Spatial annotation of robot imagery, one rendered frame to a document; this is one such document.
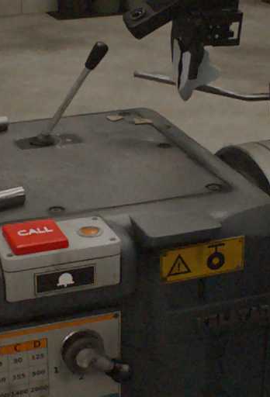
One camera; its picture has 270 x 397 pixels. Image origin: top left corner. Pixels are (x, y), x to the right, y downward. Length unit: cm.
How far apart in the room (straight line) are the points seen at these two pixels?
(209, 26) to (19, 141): 33
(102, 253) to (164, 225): 9
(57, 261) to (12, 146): 35
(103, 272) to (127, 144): 33
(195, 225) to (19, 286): 22
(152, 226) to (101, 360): 17
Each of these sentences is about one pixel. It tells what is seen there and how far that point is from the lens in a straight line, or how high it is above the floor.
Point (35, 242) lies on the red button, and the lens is 108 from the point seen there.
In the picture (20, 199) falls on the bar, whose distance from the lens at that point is 120.
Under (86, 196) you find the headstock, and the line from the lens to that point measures 123.
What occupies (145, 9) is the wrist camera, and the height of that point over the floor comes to 142.
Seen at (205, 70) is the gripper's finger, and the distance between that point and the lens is 152.
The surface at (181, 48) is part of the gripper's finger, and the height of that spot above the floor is 135.
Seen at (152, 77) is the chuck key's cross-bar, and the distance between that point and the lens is 158.
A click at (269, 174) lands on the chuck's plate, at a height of 122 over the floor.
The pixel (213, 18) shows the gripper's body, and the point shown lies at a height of 141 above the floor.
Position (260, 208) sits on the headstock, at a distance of 122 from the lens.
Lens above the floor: 172
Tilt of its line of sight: 23 degrees down
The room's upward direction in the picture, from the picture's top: straight up
